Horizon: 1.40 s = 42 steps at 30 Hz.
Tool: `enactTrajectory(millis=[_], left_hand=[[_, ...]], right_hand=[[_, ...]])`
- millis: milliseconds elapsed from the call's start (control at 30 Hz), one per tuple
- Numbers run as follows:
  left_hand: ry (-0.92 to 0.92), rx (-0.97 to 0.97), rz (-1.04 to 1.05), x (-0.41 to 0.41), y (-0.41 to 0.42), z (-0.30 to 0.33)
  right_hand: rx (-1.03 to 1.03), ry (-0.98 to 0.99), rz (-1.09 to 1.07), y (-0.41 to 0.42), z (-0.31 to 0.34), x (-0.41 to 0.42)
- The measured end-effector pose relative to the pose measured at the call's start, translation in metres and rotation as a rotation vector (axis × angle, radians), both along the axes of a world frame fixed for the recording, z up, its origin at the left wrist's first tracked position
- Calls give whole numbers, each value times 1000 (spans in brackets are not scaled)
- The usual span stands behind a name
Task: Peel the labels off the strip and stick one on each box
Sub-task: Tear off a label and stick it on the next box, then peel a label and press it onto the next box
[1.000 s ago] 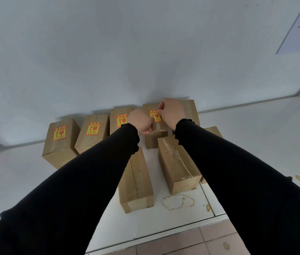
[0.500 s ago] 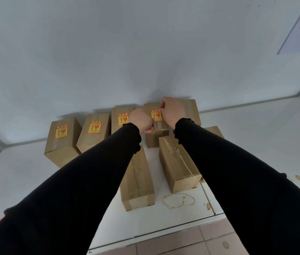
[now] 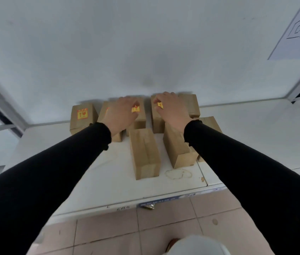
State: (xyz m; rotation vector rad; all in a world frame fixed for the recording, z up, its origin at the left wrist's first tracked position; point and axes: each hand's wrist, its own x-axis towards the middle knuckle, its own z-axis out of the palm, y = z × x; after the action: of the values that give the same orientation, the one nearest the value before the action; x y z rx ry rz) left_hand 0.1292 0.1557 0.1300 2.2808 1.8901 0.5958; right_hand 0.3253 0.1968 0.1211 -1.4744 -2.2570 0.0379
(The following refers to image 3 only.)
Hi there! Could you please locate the person's right hand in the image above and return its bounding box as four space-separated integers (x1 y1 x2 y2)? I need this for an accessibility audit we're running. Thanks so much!
153 91 193 133

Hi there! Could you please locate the person's left hand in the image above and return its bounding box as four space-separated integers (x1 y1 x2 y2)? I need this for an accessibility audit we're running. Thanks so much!
101 96 141 136

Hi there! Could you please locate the person's left forearm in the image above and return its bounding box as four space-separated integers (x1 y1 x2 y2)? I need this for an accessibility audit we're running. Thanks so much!
0 122 112 255

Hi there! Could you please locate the person's right forearm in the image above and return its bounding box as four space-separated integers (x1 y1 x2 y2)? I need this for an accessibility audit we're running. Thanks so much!
184 120 300 255

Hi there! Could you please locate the group of brown cardboard boxes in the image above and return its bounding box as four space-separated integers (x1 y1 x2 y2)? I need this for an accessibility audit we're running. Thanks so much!
69 93 223 180

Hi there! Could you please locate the white round object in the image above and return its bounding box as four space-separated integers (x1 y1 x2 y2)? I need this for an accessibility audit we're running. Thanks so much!
165 235 231 255

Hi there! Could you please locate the white paper wall sign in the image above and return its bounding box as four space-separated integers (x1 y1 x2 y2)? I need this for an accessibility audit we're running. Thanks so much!
268 0 300 61

